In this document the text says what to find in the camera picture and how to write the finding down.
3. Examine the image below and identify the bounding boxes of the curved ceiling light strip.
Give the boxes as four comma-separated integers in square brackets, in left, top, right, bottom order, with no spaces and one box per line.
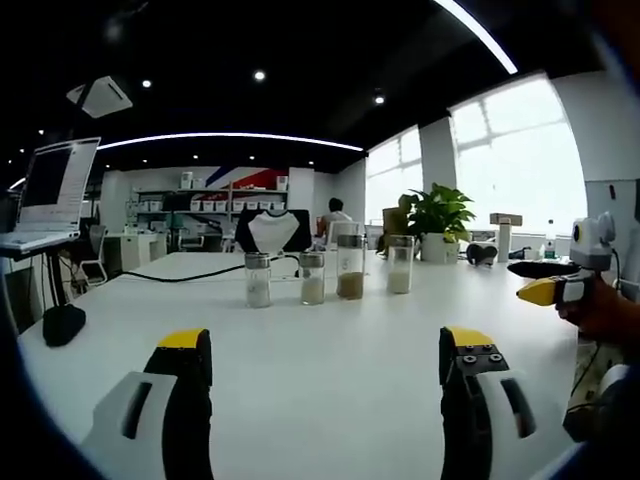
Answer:
[96,131,365,152]

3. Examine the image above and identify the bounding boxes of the shelf with white boxes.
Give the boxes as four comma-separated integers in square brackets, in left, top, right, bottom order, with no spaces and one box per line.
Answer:
[130,172,291,237]

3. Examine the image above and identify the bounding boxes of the open white laptop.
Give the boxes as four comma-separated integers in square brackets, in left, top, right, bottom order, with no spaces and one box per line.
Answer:
[0,136,102,257]

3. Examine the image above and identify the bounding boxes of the thin black cable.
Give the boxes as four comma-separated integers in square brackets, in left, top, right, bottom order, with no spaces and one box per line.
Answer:
[568,343,604,404]

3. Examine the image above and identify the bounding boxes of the short seasoning bottle white powder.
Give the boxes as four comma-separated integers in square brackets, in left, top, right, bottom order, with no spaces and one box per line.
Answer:
[244,251,273,309]

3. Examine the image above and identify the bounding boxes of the grey office chair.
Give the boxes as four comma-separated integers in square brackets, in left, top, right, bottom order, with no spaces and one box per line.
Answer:
[79,223,110,287]

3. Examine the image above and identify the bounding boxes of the person's right hand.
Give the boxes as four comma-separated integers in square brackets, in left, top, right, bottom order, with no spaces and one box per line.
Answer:
[556,280,640,351]

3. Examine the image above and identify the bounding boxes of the black headphones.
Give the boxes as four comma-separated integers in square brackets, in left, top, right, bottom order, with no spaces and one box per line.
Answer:
[466,241,500,267]

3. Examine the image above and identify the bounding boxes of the straight ceiling light strip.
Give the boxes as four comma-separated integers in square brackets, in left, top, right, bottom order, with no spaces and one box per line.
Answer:
[433,0,519,76]

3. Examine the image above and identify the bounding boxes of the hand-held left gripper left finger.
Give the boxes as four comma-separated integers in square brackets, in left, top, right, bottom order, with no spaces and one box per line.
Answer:
[82,328,215,480]

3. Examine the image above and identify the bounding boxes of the tall seasoning bottle white powder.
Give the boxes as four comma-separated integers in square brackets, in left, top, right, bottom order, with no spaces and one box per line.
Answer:
[386,234,416,296]

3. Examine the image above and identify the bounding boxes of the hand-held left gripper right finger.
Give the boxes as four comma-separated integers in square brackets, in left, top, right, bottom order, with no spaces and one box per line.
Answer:
[438,326,539,480]

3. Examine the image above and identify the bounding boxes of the tall seasoning bottle brown powder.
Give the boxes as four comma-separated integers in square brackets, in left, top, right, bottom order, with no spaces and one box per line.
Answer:
[336,233,367,302]

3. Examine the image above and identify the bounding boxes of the short seasoning bottle beige grains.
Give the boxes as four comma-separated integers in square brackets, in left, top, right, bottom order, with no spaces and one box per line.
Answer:
[298,251,327,307]

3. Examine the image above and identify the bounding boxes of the white stand with wooden block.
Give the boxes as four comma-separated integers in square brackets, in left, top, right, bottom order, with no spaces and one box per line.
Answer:
[489,212,524,264]

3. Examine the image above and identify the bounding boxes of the green potted plant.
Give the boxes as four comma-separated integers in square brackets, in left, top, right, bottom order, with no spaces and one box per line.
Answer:
[405,181,477,264]

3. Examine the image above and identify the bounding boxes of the chair with black white garment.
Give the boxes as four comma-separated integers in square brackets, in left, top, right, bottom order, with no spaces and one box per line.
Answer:
[234,208,314,255]

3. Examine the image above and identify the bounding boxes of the ceiling air conditioner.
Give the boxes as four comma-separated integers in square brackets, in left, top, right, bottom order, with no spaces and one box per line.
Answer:
[66,74,134,119]

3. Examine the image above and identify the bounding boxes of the grey white device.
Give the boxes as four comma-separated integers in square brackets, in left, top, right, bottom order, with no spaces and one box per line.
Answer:
[562,363,632,444]

